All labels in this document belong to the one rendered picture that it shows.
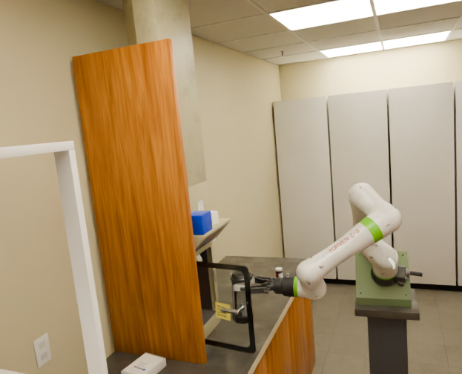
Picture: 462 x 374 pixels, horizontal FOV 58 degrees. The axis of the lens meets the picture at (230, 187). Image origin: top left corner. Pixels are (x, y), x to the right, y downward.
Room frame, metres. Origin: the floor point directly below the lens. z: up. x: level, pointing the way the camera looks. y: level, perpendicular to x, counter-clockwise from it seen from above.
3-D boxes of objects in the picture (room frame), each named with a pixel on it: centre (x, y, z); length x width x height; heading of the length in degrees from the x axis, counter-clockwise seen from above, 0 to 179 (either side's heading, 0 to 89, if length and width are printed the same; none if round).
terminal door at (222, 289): (1.74, 0.09, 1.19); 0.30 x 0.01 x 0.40; 60
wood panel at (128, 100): (1.81, 0.41, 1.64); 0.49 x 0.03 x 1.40; 67
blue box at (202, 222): (1.85, 0.17, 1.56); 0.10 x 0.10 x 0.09; 67
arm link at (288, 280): (1.82, -0.23, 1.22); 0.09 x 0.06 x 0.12; 158
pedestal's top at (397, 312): (2.19, -0.81, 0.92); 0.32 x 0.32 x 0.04; 69
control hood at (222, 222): (1.94, 0.13, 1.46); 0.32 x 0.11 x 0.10; 157
